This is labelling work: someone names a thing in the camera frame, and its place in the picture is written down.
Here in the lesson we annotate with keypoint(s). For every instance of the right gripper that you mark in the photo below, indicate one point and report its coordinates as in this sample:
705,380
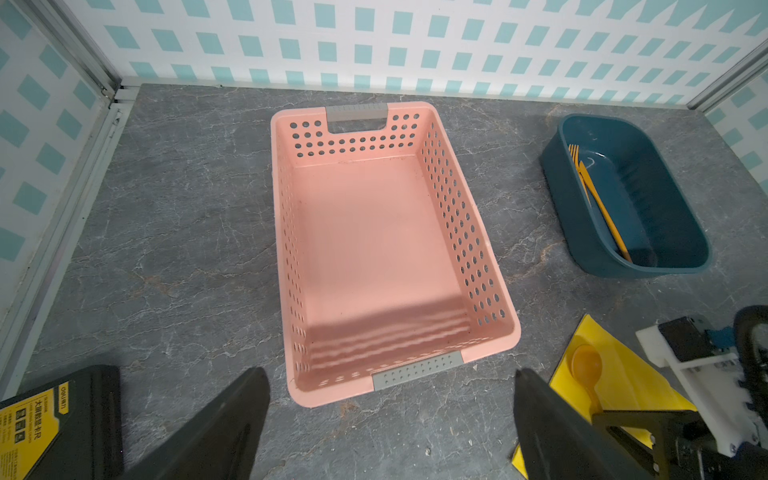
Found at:
678,445

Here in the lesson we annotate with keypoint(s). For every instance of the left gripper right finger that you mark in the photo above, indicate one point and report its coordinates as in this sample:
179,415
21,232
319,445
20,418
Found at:
557,443

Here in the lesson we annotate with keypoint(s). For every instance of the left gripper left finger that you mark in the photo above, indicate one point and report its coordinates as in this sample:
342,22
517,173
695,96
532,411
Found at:
220,441

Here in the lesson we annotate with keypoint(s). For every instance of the orange plastic spoon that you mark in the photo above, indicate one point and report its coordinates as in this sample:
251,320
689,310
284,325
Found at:
586,368

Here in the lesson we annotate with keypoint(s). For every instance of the orange plastic knife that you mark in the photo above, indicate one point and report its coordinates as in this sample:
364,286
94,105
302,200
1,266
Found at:
585,176

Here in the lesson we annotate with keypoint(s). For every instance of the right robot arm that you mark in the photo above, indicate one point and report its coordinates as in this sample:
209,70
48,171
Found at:
750,328

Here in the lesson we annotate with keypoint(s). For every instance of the black yellow tool case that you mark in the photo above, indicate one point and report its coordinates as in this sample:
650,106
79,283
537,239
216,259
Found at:
69,428

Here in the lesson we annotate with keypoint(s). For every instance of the teal plastic tub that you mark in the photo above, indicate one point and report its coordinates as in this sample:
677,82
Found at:
659,228

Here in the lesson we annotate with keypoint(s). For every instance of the pink plastic basket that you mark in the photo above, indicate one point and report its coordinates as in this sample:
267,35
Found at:
386,270

